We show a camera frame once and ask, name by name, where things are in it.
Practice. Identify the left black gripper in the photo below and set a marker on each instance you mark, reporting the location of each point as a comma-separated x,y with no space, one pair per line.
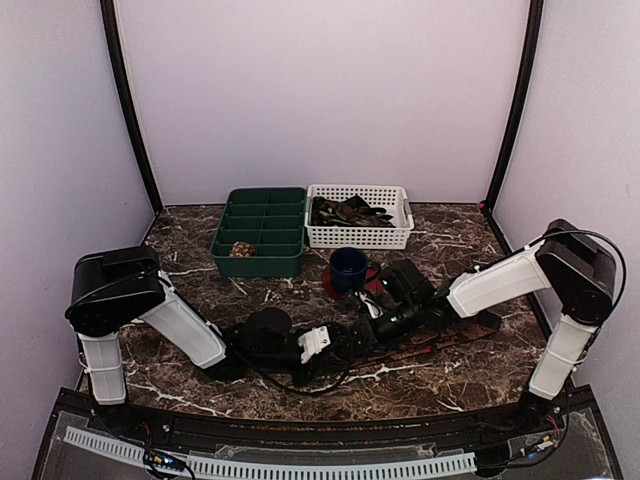
333,350

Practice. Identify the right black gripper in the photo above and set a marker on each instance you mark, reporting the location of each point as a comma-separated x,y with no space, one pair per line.
375,333

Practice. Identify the brown red floral tie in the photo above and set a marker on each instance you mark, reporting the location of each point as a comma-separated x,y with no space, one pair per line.
425,342

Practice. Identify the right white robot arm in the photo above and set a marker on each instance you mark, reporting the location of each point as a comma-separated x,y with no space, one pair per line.
586,271

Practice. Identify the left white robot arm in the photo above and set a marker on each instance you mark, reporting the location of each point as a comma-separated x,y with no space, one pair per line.
113,288

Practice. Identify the camouflage ties pile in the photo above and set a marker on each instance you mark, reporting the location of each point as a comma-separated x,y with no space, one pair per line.
353,212

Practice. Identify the red floral saucer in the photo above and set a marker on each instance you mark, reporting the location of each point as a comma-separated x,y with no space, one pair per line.
373,285

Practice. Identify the blue enamel mug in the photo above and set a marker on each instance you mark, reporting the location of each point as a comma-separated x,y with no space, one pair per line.
350,269

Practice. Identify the white plastic basket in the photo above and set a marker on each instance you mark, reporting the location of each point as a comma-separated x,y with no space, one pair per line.
393,199

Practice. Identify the rolled brown tie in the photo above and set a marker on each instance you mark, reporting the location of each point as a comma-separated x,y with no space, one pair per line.
242,249

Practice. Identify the green compartment tray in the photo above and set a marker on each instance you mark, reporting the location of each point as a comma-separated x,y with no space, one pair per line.
272,220

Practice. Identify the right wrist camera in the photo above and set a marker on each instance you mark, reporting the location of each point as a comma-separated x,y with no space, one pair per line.
404,282

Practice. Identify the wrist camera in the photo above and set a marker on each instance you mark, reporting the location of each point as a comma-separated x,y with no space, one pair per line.
404,282
269,339

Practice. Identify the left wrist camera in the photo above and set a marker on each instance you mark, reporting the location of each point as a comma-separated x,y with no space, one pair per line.
269,339

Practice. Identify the black front rail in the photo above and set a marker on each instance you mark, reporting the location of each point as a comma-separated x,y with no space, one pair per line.
462,428

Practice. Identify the white cable duct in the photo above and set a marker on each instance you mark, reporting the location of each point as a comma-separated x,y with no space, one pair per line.
235,462

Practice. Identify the right black frame post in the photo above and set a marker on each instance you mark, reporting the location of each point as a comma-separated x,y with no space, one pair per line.
526,64

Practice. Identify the black frame post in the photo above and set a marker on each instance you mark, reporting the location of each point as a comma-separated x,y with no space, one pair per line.
526,64
126,101

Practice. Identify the left black frame post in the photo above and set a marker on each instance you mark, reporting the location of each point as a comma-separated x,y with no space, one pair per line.
126,101

